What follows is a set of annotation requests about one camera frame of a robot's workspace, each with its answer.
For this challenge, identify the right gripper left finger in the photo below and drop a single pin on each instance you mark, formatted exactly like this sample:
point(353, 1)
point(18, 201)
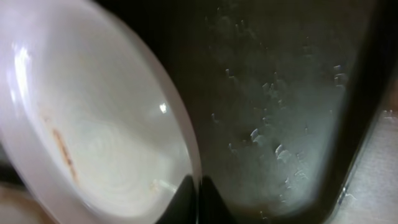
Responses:
point(182, 209)

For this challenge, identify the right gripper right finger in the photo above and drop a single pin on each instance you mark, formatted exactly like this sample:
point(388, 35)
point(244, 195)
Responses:
point(211, 207)

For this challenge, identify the white plate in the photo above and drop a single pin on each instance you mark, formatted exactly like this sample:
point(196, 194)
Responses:
point(90, 118)

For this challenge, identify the brown serving tray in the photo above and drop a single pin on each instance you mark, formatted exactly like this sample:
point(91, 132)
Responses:
point(282, 94)

